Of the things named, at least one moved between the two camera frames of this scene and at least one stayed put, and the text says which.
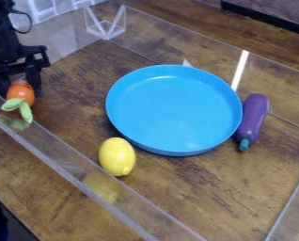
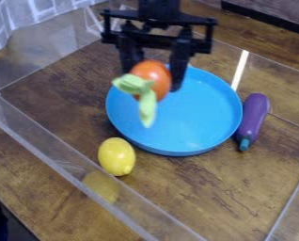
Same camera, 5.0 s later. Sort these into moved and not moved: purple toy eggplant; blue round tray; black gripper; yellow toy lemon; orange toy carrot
Moved: black gripper; orange toy carrot
Not moved: purple toy eggplant; blue round tray; yellow toy lemon
